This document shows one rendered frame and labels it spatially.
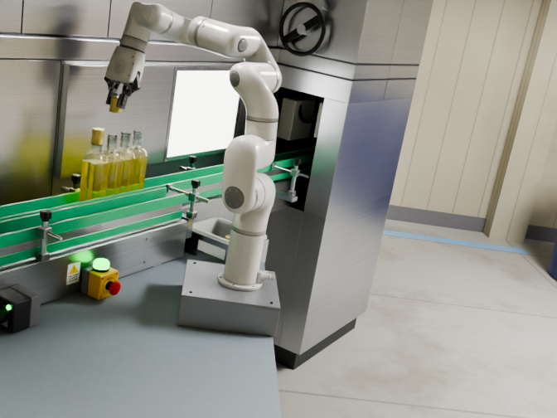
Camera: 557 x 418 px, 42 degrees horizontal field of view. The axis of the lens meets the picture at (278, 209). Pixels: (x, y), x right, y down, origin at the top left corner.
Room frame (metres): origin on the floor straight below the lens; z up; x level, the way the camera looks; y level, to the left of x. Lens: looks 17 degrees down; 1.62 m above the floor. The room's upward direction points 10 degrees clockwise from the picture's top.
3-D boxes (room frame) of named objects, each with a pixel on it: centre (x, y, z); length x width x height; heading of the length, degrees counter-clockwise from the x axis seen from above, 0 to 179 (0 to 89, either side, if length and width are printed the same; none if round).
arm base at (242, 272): (1.87, 0.06, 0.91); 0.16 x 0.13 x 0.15; 106
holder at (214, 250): (2.28, 0.18, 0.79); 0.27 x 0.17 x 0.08; 61
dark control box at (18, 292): (1.56, 0.58, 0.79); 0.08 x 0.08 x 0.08; 61
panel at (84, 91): (2.46, 0.45, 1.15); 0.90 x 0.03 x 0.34; 151
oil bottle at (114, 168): (2.07, 0.52, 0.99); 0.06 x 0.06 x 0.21; 61
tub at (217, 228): (2.26, 0.15, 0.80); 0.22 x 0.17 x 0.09; 61
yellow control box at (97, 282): (1.81, 0.45, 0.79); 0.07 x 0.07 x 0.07; 61
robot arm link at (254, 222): (1.86, 0.07, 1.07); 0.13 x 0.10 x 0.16; 156
